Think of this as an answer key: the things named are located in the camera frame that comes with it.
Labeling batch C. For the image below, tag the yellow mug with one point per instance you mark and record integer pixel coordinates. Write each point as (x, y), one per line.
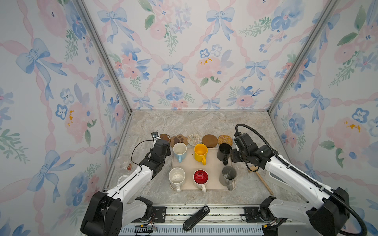
(200, 153)

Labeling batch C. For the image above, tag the black handheld device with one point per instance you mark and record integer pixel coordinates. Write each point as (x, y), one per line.
(196, 218)

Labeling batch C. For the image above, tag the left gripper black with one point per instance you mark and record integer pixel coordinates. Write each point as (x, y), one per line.
(168, 152)

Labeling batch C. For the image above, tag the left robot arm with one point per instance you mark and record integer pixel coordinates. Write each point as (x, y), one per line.
(108, 212)

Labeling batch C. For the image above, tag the light blue mug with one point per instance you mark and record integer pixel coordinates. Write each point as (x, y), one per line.
(180, 151)

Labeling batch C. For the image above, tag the grey mug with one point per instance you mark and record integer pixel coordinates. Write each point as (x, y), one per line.
(227, 177)

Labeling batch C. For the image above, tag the clear plastic snack cup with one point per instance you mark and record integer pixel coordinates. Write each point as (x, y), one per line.
(124, 163)

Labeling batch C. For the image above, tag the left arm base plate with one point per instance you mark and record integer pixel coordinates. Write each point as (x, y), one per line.
(156, 215)

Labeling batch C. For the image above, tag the black mug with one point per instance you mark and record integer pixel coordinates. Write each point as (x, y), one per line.
(224, 153)

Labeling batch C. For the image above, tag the wicker rattan coaster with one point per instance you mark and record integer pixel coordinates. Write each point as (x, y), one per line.
(225, 139)

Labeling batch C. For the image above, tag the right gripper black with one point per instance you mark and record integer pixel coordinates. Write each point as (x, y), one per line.
(233, 156)

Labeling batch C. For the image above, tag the red interior white mug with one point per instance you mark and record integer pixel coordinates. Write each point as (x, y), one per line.
(200, 178)

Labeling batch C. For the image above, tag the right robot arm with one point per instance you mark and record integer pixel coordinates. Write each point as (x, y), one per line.
(327, 210)

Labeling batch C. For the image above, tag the multicolour woven rope coaster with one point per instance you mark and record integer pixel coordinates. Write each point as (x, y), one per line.
(194, 139)

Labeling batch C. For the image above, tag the plain round wooden coaster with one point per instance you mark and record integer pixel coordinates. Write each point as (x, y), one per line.
(210, 141)

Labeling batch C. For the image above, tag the small white round lid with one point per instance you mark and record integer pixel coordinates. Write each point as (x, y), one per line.
(121, 179)

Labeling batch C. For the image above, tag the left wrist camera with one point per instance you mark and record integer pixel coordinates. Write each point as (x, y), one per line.
(155, 135)

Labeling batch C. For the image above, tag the wooden mallet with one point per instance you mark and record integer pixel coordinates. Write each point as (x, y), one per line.
(254, 169)

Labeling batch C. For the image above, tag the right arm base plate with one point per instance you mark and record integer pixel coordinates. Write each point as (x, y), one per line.
(252, 214)

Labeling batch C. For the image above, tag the beige serving tray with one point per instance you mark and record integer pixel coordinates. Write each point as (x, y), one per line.
(190, 165)

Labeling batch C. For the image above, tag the scratched dark wooden coaster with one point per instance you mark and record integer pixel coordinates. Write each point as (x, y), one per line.
(165, 137)

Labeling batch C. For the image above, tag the cork paw print coaster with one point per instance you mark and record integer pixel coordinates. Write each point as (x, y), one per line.
(178, 139)

